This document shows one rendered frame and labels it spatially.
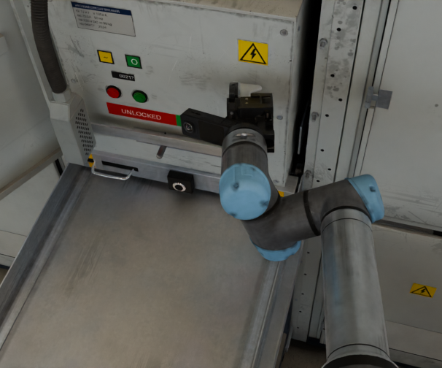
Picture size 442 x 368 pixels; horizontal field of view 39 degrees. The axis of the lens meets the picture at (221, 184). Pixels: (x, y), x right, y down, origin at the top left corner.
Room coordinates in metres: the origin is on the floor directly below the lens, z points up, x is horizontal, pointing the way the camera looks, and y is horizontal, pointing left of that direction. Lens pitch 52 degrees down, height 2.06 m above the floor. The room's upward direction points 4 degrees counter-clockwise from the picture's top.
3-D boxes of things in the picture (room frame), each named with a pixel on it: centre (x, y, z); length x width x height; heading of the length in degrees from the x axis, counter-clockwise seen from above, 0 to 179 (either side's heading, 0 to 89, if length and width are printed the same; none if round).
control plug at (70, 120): (0.94, 0.31, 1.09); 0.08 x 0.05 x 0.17; 161
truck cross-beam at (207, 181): (0.95, 0.08, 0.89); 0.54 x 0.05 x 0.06; 71
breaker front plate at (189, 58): (0.93, 0.09, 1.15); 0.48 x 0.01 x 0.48; 71
